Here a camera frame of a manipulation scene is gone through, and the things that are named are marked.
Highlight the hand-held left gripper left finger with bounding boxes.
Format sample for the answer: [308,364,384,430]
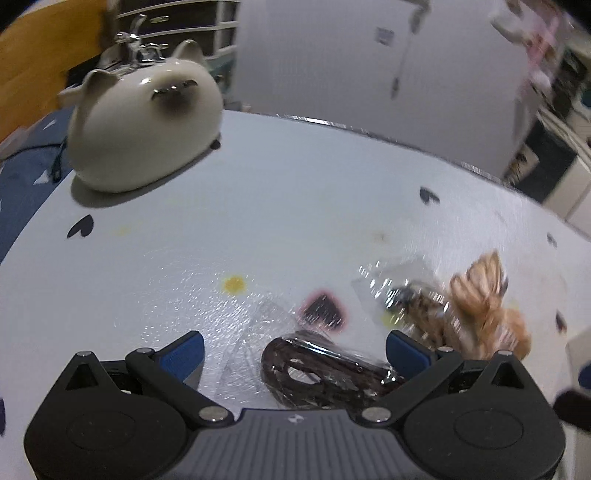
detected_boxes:
[59,331,230,428]

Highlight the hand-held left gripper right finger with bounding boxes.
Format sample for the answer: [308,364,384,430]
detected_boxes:
[361,331,533,428]

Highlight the blue patterned bedding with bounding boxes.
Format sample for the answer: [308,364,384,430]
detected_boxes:
[0,108,79,259]

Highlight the white lower kitchen cabinets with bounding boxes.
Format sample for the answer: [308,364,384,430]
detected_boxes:
[568,152,591,222]

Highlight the silver figurine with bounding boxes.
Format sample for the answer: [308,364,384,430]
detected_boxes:
[111,14,169,75]

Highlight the white printed tote bag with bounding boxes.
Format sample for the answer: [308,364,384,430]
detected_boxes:
[503,148,539,185]

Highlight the grey hanging cord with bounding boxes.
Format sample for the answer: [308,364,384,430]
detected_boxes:
[390,0,430,97]

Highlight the white ceramic cat ornament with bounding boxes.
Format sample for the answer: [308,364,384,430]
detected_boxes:
[59,39,225,192]

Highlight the white hanging bag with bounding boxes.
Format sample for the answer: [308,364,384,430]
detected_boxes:
[489,4,527,42]

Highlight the wooden headboard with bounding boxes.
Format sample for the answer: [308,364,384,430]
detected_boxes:
[0,0,112,144]

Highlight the black cable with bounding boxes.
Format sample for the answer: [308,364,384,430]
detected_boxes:
[48,138,70,181]

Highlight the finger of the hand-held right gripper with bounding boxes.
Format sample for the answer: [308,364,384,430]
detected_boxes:
[553,389,591,435]

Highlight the packet of brown patterned hair ties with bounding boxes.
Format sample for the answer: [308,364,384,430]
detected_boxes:
[351,258,458,352]

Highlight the black fabric hamper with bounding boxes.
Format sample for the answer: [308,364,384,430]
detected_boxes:
[510,117,578,204]

